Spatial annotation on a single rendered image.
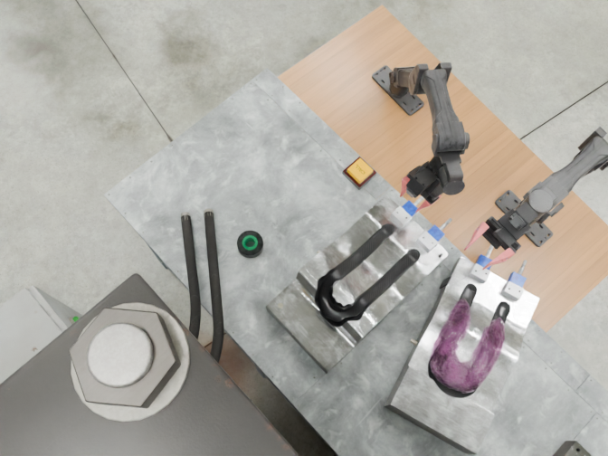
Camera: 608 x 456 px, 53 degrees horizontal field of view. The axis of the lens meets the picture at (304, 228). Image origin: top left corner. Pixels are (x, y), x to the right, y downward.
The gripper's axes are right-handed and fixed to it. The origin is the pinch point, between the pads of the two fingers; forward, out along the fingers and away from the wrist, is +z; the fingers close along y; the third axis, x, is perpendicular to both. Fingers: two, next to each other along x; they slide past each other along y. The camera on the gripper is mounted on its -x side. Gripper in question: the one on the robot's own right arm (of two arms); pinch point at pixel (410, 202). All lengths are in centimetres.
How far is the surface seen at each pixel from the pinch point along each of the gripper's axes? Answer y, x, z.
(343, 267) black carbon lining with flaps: -0.7, -16.4, 21.3
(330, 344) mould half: 12.5, -29.3, 34.0
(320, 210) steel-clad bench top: -20.4, -2.0, 25.1
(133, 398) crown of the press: 10, -118, -51
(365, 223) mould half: -6.1, -2.6, 15.5
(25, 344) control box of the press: -23, -103, 6
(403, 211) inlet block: -0.7, 4.7, 7.8
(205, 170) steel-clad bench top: -55, -17, 34
